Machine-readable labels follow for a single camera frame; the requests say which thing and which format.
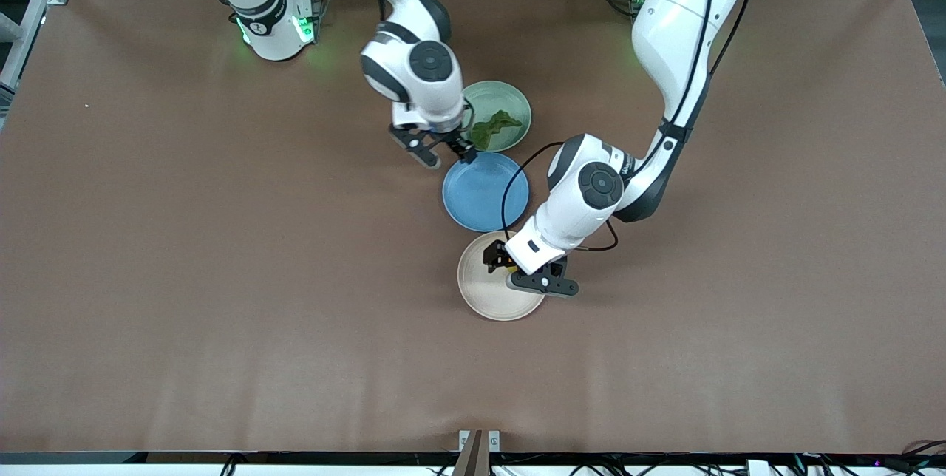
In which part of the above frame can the pale green round plate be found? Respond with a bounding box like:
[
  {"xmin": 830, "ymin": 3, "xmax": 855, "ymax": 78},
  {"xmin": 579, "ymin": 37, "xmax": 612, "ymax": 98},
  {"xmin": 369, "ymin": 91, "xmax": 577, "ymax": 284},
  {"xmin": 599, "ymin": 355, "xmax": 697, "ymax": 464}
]
[{"xmin": 460, "ymin": 81, "xmax": 532, "ymax": 153}]

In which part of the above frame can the blue round plate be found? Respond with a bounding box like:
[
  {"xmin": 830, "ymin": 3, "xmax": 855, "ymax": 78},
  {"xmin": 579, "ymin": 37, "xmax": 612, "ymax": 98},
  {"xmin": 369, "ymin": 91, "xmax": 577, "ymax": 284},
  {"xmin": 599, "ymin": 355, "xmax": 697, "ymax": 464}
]
[{"xmin": 442, "ymin": 152, "xmax": 530, "ymax": 233}]

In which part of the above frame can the beige round plate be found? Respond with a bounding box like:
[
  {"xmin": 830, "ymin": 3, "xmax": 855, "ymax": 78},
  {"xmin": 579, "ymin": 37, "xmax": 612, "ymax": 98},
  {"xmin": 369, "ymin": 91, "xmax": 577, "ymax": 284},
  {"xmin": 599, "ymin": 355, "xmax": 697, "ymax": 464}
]
[{"xmin": 457, "ymin": 231, "xmax": 548, "ymax": 322}]

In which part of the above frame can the aluminium side rail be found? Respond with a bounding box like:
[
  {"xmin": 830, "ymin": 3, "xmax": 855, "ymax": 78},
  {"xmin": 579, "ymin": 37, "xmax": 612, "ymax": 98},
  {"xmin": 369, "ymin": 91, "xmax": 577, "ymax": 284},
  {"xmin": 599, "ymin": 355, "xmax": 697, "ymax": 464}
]
[{"xmin": 0, "ymin": 0, "xmax": 49, "ymax": 111}]

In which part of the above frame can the green lettuce leaf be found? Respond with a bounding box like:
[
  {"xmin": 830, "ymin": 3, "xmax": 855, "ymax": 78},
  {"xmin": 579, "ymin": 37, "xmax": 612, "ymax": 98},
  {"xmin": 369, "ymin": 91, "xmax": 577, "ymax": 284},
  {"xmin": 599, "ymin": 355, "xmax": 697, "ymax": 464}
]
[{"xmin": 472, "ymin": 109, "xmax": 523, "ymax": 152}]

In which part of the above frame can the metal table edge bracket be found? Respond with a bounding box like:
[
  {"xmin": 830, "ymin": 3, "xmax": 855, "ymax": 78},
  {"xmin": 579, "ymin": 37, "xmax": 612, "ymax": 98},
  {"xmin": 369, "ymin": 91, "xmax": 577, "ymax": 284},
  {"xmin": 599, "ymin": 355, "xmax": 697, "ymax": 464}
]
[{"xmin": 458, "ymin": 429, "xmax": 501, "ymax": 476}]

